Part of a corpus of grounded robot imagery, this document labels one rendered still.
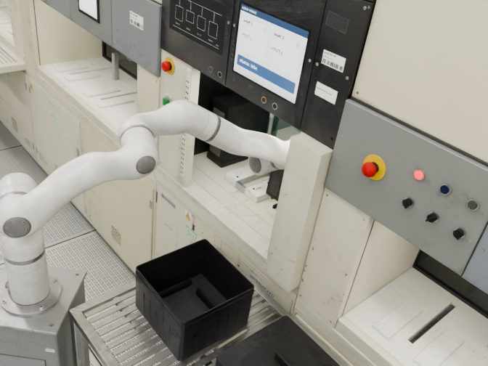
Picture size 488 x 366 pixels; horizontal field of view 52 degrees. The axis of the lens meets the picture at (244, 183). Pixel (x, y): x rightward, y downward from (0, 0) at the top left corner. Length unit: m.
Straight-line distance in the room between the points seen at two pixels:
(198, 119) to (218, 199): 0.64
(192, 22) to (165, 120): 0.47
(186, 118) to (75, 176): 0.36
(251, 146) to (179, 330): 0.59
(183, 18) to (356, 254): 1.00
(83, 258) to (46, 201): 1.59
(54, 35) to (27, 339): 2.02
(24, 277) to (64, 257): 1.40
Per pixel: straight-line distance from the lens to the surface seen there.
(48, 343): 1.76
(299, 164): 1.44
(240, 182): 2.11
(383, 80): 1.29
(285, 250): 1.61
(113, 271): 2.96
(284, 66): 1.48
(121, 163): 1.43
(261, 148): 1.55
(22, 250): 1.62
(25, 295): 1.75
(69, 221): 3.34
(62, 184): 1.50
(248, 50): 1.58
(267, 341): 1.55
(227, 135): 1.52
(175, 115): 1.45
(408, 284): 1.88
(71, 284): 1.84
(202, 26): 1.76
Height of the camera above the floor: 2.05
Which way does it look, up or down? 33 degrees down
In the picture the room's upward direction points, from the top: 9 degrees clockwise
